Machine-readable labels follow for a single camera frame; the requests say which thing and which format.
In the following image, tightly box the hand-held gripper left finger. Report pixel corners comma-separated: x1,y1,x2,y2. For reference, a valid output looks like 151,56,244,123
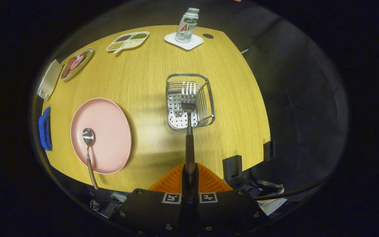
110,163,190,237

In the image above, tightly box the round grey food plate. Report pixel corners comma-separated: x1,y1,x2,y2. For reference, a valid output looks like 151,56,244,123
60,47,94,81

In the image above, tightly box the pink round plate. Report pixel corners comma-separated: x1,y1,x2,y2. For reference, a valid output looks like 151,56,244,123
70,98,132,175

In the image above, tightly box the black table clamp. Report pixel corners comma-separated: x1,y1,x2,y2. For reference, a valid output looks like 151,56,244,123
223,155,242,181
264,141,275,161

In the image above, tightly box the white drink bottle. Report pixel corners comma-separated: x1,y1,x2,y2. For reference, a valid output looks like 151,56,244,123
175,8,200,43

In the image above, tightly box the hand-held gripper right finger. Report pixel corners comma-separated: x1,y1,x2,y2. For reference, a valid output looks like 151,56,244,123
190,163,269,237

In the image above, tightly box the white square coaster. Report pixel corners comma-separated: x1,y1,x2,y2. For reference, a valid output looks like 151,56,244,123
164,32,204,50

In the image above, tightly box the white paper stack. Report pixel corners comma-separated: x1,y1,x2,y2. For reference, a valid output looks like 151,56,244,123
258,197,288,216

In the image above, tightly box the wooden handled metal spoon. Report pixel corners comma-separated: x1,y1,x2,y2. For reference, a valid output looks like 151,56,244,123
82,128,99,190

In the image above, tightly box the white toaster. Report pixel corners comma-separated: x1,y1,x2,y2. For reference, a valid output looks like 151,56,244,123
37,59,62,101

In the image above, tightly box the metal wire basket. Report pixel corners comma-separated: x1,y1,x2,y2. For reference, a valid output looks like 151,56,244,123
166,73,215,130

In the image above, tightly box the large brown meat slab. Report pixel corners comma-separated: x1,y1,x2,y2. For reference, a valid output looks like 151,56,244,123
62,61,73,79

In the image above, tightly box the blue folded towel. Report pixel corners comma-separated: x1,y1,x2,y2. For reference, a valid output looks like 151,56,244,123
38,107,53,151

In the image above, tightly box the wooden handled metal fork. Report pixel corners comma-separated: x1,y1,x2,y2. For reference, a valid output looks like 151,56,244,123
180,81,197,185

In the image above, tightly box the black backdrop cloth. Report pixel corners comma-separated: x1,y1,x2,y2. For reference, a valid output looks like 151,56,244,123
232,0,348,191

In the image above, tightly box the white divided bean dish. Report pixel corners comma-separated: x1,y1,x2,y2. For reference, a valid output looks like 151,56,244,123
106,31,150,54

